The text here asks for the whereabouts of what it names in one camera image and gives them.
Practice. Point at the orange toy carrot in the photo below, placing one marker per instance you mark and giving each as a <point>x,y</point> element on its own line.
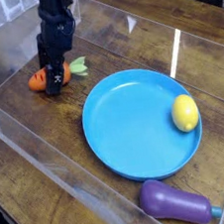
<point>77,67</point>

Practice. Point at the blue round tray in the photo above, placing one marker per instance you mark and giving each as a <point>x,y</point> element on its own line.
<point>127,123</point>

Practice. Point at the clear acrylic enclosure wall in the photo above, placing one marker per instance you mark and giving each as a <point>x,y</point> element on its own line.
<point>48,172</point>

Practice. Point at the purple toy eggplant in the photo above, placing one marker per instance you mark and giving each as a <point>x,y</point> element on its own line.
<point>160,200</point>

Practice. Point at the yellow toy lemon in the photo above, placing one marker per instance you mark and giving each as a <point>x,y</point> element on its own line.
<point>184,113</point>

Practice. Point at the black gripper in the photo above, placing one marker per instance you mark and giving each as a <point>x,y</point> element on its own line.
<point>54,40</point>

